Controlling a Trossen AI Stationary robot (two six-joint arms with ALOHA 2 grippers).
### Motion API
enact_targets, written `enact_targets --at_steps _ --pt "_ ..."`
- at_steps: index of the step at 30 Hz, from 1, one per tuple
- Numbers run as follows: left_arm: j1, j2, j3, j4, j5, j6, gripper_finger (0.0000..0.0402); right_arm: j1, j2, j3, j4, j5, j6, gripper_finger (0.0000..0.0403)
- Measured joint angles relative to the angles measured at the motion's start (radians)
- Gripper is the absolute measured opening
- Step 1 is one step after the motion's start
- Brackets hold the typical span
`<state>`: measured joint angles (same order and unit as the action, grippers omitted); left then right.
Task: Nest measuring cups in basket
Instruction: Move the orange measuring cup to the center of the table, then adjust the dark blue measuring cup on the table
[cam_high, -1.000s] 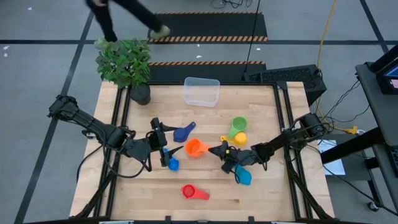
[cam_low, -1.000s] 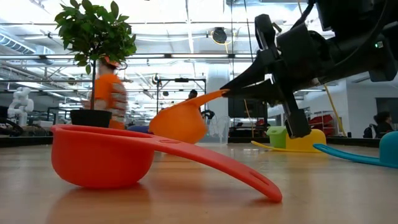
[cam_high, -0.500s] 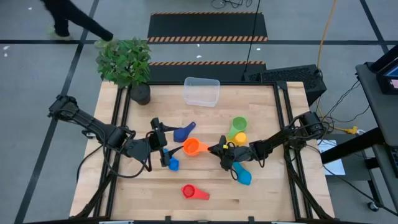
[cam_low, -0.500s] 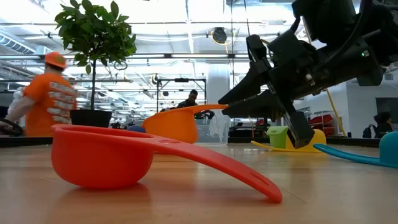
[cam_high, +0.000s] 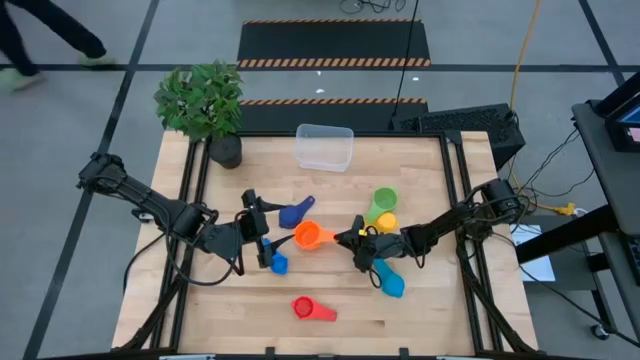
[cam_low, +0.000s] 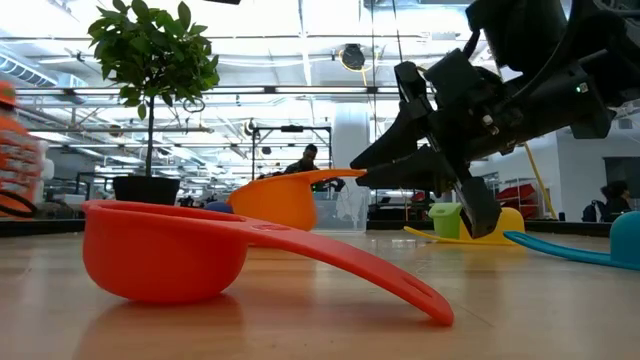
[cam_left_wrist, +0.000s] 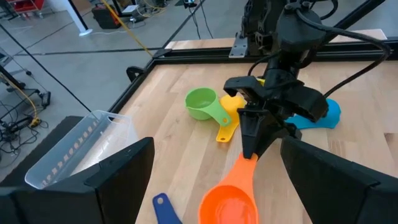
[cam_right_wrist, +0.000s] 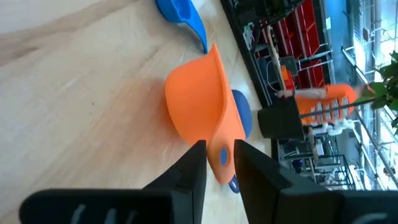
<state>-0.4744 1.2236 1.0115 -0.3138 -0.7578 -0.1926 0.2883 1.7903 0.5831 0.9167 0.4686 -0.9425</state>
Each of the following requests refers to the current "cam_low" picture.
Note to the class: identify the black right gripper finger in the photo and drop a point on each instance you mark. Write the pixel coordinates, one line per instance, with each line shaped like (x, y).
(415, 175)
(400, 142)

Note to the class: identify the green measuring cup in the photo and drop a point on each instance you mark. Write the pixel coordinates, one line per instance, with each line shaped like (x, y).
(445, 220)

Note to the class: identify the yellow measuring cup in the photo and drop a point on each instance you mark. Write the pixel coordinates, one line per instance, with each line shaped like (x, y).
(510, 225)

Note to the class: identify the orange measuring cup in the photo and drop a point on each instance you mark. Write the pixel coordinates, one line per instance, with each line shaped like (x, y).
(275, 205)

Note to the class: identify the dark blue measuring cup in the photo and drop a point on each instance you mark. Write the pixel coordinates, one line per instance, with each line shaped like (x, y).
(219, 207)

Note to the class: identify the light blue measuring cup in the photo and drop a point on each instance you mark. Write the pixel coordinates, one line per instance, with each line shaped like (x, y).
(625, 240)

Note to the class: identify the red measuring cup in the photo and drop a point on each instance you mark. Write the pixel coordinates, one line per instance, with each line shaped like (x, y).
(165, 260)

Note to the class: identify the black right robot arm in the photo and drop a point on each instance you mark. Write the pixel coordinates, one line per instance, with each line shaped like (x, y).
(525, 30)

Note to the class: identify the shelf with red bins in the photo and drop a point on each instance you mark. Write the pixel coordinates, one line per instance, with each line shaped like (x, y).
(520, 192)

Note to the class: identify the person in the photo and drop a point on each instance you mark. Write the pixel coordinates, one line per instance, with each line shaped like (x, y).
(20, 150)
(617, 200)
(305, 162)

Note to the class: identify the potted green plant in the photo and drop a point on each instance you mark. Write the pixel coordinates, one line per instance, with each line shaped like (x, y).
(150, 50)

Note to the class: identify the black gantry frame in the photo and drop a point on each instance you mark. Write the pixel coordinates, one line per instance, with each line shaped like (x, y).
(292, 128)

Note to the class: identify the dark wall screen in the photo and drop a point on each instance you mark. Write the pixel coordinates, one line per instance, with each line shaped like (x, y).
(622, 172)

